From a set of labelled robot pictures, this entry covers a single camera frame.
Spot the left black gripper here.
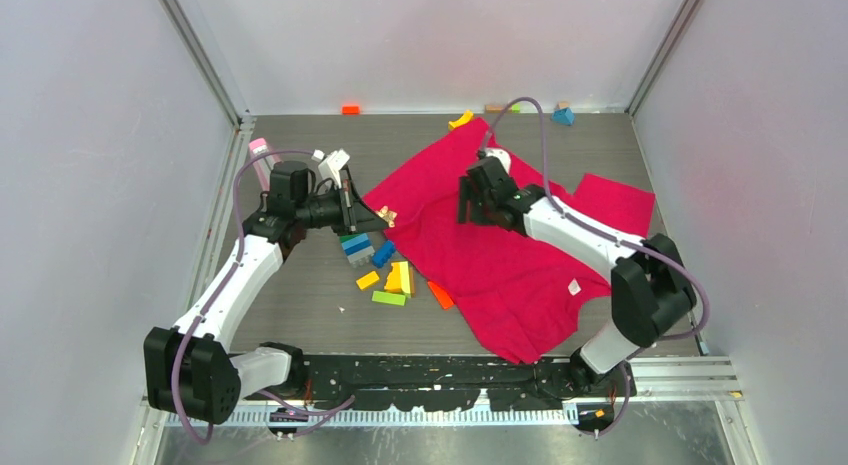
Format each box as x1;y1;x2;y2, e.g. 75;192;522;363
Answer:
295;180;387;237

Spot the red maple leaf brooch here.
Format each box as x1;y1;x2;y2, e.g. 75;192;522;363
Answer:
377;206;397;228

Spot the red t-shirt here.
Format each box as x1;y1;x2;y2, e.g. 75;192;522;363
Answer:
361;116;657;366

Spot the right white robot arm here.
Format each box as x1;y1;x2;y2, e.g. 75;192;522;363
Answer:
458;152;706;396

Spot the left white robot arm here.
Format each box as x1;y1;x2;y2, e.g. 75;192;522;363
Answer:
143;155;388;425

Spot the green blue grey block stack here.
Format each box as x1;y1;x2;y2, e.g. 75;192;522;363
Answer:
339;233;376;267

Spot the blue toothed block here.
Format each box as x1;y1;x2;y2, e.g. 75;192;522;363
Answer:
371;240;396;268

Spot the yellow flat block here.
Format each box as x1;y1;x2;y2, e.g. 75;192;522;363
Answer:
356;271;380;290

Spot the yellow orange stepped block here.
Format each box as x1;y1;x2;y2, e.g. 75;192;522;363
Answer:
384;261;415;297

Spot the lime green long block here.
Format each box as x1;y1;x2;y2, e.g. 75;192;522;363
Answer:
371;290;407;306

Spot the yellow arch block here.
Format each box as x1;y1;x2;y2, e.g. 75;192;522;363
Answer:
448;109;475;131

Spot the orange long block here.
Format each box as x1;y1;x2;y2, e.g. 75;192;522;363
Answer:
427;281;455;310

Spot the blue triangular block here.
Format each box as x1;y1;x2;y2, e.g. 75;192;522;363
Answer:
551;101;576;126

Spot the pink metronome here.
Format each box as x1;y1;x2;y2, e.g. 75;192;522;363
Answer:
249;138;282;191

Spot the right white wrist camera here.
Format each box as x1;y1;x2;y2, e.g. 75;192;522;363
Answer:
483;147;512;175

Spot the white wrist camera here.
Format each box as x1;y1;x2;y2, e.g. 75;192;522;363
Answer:
483;147;512;175
312;149;350;188

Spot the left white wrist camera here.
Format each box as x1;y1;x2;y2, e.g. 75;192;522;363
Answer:
312;149;350;188

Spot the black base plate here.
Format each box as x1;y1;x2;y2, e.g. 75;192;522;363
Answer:
270;354;637;412

